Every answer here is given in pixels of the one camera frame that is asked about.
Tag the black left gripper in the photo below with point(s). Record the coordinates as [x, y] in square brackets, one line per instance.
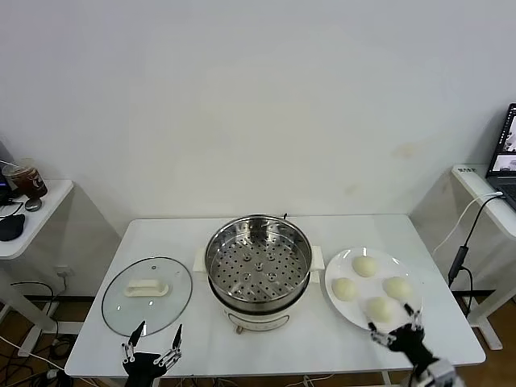
[141, 369]

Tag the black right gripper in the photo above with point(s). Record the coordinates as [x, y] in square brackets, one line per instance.
[409, 340]

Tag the white steamed baozi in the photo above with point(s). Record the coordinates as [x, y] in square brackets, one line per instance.
[379, 309]
[344, 289]
[364, 266]
[397, 288]

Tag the perforated steel steamer basket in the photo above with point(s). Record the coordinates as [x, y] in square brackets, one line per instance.
[258, 266]

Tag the white round plate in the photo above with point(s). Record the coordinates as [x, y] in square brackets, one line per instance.
[354, 314]

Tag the white electric cooker base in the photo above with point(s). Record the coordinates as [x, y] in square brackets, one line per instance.
[258, 320]

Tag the white side table with laptop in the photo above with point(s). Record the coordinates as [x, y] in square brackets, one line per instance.
[496, 217]

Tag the white side table with cup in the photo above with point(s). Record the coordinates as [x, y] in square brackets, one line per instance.
[48, 217]

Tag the white label sticker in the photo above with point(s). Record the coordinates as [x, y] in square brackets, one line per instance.
[467, 169]

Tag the round grey coaster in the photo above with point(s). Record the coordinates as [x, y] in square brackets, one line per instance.
[33, 205]

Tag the black computer mouse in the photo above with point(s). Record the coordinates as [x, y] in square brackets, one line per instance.
[11, 227]

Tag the open dark laptop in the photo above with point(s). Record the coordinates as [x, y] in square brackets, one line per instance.
[504, 177]

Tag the iced coffee plastic cup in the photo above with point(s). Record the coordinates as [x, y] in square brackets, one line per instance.
[28, 183]

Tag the white drinking straw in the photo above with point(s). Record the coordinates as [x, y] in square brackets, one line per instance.
[8, 163]

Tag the dark screen device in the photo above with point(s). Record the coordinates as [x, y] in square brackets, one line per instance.
[4, 155]

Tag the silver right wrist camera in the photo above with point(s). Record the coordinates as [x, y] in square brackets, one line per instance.
[446, 373]

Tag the white wall outlet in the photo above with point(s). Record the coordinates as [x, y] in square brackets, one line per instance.
[64, 271]

